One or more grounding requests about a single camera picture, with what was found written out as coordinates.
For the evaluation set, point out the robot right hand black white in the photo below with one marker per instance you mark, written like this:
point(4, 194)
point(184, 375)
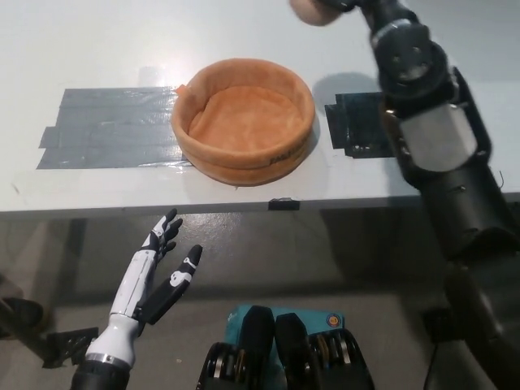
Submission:
point(386, 12)

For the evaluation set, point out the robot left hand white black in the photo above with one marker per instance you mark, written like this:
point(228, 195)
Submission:
point(132, 292)

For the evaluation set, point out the beige plush dumpling with face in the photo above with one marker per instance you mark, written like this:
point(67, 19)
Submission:
point(313, 12)

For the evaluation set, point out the robot body black teal blocks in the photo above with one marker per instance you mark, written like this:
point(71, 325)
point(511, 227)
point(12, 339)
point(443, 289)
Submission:
point(292, 357)

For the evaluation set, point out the black tape square patch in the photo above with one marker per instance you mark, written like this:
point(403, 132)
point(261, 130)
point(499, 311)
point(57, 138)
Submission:
point(357, 122)

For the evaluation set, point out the dark shoe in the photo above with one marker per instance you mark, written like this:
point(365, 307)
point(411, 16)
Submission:
point(20, 315)

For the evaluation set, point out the small black tape strip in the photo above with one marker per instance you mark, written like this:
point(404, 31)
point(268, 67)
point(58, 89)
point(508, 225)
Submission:
point(284, 204)

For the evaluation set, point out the orange plush round basket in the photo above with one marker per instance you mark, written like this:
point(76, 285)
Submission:
point(245, 122)

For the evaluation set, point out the grey duct tape patch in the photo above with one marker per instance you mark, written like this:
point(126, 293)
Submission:
point(109, 130)

